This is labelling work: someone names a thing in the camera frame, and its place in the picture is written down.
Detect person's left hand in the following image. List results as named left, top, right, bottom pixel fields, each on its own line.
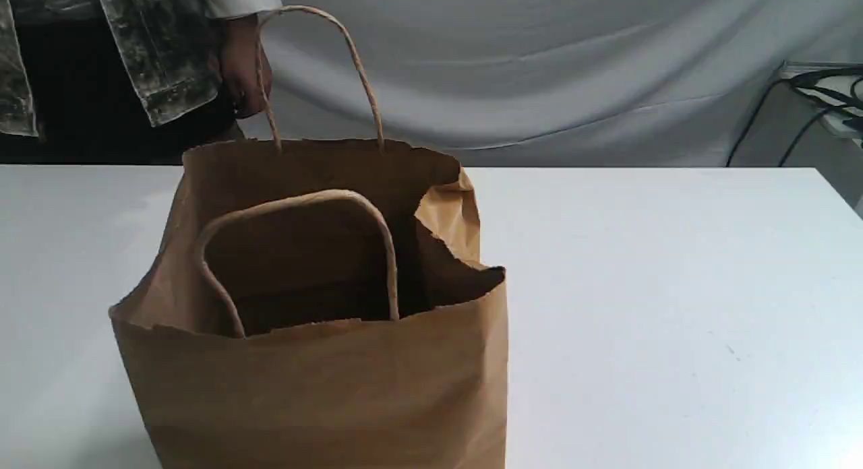
left=216, top=14, right=272, bottom=119

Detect brown paper bag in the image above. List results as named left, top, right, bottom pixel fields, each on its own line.
left=110, top=24, right=508, bottom=468

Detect person's camouflage jacket torso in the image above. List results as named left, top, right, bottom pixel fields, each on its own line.
left=1, top=0, right=241, bottom=164

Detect black cables at right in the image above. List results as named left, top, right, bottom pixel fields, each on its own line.
left=727, top=68, right=863, bottom=168

